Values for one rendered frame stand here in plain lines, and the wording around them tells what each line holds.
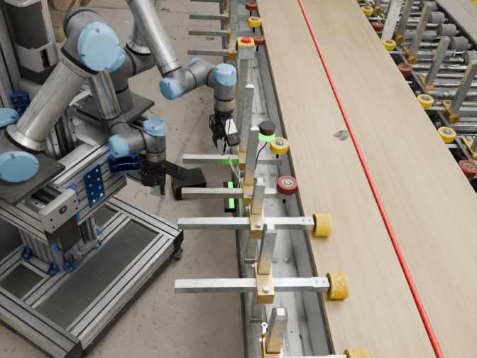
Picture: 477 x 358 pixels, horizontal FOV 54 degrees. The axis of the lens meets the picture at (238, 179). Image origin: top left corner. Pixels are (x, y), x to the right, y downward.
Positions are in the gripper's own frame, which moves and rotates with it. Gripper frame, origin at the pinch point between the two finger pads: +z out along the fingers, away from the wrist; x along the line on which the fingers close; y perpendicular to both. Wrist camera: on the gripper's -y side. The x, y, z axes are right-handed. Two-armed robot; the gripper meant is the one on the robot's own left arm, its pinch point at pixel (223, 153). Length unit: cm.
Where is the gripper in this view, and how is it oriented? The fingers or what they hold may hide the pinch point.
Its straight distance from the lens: 178.2
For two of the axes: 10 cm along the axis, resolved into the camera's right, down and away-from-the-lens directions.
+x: -9.2, 2.2, -3.3
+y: -4.0, -6.4, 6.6
